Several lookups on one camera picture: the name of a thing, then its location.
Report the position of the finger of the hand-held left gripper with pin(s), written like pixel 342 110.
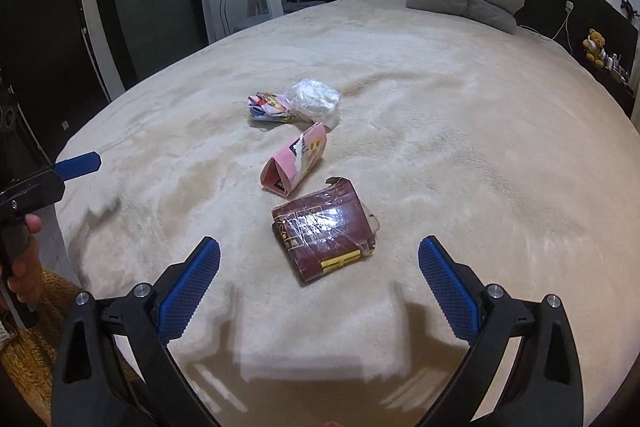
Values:
pixel 77 165

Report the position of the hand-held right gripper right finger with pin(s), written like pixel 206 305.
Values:
pixel 450 289

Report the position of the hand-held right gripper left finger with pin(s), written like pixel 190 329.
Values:
pixel 187 289

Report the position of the maroon snack packet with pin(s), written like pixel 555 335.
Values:
pixel 320 237

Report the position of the pink triangular carton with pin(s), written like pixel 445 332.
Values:
pixel 295 159

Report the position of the white printed wrapper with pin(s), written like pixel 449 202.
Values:
pixel 267 106

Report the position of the white plastic ball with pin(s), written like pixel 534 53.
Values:
pixel 315 102

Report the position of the person's left hand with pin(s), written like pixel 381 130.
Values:
pixel 27 267

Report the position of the bed with beige blanket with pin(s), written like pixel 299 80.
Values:
pixel 450 157

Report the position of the black wardrobe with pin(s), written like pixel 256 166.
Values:
pixel 40 32

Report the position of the white chair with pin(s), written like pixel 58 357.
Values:
pixel 250 7

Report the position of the black nightstand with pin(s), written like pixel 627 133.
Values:
pixel 612 87

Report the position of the small bottles group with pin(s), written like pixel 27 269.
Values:
pixel 617 68

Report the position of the grey pillow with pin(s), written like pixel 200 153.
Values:
pixel 460 9

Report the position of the teddy bear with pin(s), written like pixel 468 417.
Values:
pixel 595 47

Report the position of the black figurine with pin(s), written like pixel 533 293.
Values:
pixel 630 8

